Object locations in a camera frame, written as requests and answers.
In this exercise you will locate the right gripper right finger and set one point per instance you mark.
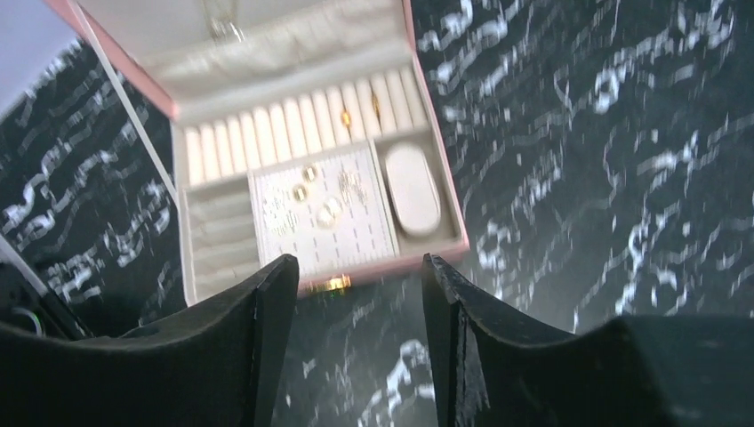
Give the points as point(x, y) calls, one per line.
point(493, 365)

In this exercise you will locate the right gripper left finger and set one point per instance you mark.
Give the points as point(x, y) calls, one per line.
point(215, 363)

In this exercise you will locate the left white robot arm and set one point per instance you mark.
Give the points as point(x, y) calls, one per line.
point(28, 302)

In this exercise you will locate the pink jewelry box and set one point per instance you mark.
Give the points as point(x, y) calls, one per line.
point(257, 90)

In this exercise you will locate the silver rhinestone earring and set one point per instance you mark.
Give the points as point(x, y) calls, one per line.
point(279, 217)

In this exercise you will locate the white pearl earring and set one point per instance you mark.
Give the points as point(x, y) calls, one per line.
point(333, 207)
point(326, 219)

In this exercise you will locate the gold stud in box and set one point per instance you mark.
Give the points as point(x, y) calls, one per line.
point(300, 193)
point(309, 173)

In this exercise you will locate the small rhinestone earring in box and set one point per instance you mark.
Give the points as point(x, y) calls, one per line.
point(351, 188)

